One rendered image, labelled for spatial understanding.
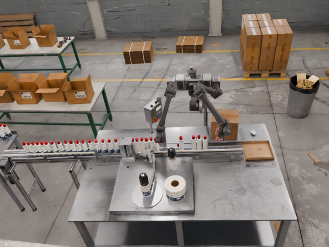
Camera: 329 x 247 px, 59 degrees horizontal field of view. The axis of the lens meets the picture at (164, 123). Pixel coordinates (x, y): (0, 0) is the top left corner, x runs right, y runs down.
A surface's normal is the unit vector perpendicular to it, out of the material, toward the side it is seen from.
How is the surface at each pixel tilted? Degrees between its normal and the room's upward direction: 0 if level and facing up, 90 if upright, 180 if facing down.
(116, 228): 0
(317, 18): 90
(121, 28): 90
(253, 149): 0
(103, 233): 0
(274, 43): 91
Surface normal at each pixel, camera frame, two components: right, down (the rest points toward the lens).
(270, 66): -0.08, 0.66
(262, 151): -0.10, -0.77
